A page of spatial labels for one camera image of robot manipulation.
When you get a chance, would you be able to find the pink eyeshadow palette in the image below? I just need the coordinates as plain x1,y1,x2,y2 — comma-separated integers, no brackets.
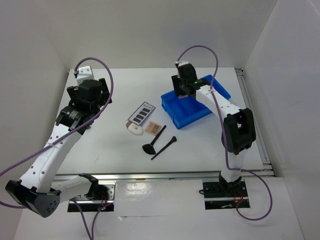
145,121,162,136

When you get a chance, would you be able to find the black slim makeup brush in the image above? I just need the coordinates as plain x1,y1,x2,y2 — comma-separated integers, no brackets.
150,136,177,161

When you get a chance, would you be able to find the black fan makeup brush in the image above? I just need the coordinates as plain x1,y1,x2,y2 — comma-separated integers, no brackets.
142,125,167,155

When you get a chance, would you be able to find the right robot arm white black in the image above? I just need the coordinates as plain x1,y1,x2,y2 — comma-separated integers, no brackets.
171,60,256,196

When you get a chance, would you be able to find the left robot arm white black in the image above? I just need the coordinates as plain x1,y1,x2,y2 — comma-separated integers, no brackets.
5,78,110,218

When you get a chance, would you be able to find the blue plastic divided bin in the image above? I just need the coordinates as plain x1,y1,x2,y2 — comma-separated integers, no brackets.
160,74,232,130

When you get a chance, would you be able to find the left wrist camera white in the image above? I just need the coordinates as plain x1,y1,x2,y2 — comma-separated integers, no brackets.
73,65,94,86

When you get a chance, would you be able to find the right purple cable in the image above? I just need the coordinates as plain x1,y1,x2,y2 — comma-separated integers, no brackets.
176,44,273,221

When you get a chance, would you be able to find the purple cable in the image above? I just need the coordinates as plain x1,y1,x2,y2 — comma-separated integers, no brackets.
176,44,273,221
0,57,115,240

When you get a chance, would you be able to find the aluminium rail front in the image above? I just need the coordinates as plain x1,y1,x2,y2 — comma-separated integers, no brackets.
53,170,225,183

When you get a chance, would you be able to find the aluminium rail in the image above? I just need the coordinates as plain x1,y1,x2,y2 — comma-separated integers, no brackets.
234,68,275,177
53,170,225,183

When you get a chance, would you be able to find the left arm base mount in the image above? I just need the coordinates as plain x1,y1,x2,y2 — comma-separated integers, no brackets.
67,179,116,213

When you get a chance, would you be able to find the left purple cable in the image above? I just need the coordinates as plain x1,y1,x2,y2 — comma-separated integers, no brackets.
0,57,115,240

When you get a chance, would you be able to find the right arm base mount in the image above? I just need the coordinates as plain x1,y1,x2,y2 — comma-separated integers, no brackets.
198,181,251,210

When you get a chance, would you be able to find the aluminium rail right side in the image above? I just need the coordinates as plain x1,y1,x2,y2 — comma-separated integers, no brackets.
234,68,275,177

